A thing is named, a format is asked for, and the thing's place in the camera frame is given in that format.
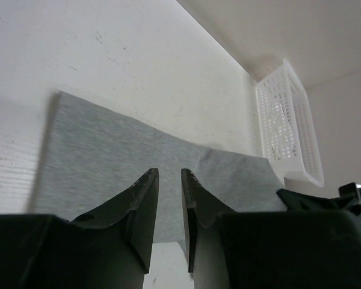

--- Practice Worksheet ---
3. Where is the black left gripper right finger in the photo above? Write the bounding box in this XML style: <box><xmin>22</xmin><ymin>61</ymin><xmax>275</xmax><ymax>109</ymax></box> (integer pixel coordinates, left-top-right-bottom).
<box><xmin>181</xmin><ymin>169</ymin><xmax>361</xmax><ymax>288</ymax></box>

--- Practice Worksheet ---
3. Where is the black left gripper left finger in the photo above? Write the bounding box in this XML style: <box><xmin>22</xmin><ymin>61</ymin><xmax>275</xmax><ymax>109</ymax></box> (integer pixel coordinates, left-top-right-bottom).
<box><xmin>0</xmin><ymin>169</ymin><xmax>159</xmax><ymax>288</ymax></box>

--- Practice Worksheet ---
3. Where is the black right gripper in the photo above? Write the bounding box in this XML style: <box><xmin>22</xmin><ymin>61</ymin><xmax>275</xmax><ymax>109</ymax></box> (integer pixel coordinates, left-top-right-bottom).
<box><xmin>277</xmin><ymin>189</ymin><xmax>361</xmax><ymax>216</ymax></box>

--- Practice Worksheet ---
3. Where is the grey tank top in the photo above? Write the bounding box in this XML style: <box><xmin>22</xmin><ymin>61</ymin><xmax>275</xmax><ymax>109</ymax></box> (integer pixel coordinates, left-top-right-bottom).
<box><xmin>28</xmin><ymin>92</ymin><xmax>286</xmax><ymax>247</ymax></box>

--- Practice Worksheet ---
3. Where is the white plastic mesh basket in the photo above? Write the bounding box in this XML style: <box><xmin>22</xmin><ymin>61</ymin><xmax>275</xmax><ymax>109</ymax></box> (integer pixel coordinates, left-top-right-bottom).
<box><xmin>256</xmin><ymin>59</ymin><xmax>324</xmax><ymax>187</ymax></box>

